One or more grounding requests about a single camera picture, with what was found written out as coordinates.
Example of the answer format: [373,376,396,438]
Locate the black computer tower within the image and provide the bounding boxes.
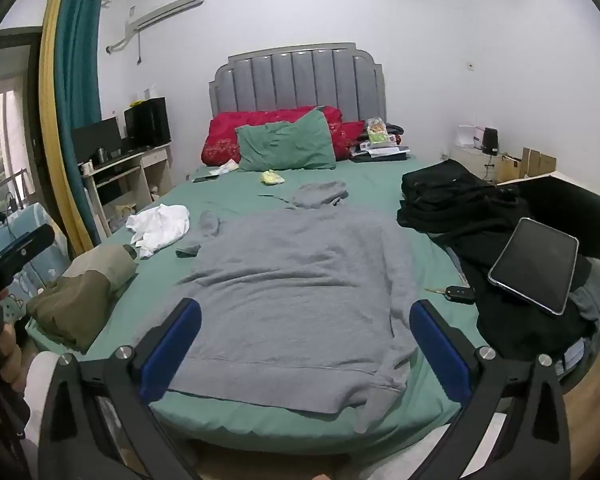
[124,97,172,148]

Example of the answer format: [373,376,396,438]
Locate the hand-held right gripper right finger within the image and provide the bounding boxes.
[409,299,573,480]

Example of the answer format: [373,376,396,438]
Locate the tablet with dark screen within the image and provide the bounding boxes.
[487,217,580,316]

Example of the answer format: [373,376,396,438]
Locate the olive and beige folded clothes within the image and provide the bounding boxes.
[26,244,140,353]

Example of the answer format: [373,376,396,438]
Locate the white air conditioner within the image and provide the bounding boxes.
[125,0,205,36]

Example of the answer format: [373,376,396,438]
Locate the pale wooden desk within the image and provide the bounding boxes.
[80,141,173,236]

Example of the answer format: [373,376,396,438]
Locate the black monitor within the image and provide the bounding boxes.
[71,116,123,166]

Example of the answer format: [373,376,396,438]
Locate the red pillow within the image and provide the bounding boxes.
[330,121,366,161]
[201,106,343,166]

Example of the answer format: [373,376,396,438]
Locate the white crumpled cloth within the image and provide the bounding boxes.
[126,204,191,260]

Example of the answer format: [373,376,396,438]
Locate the white nightstand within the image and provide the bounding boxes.
[452,145,501,183]

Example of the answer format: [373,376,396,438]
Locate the white air conditioner pipe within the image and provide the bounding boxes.
[105,29,141,56]

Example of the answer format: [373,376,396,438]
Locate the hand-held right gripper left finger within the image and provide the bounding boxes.
[37,297,203,480]

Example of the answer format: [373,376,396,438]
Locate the white paper bag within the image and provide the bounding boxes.
[456,124,485,150]

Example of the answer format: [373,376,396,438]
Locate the grey hoodie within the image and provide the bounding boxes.
[172,180,421,433]

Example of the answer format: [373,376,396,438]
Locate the green snack bag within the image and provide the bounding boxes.
[365,117,391,148]

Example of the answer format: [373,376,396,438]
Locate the green pillow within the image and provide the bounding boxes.
[235,110,337,172]

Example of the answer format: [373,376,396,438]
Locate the cardboard box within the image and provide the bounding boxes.
[497,147,557,183]

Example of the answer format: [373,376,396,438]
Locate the bed with green sheet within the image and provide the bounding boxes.
[25,42,486,456]

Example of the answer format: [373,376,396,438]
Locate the black panel with pale edge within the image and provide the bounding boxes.
[497,171,600,261]

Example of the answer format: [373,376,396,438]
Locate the person's left hand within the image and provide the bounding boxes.
[0,327,26,396]

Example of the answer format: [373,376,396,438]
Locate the yellow curtain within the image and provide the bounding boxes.
[39,0,93,256]

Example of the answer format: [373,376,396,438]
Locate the black garment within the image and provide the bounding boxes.
[445,220,600,361]

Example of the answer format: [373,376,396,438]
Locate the black car key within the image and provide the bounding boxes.
[425,285,476,305]

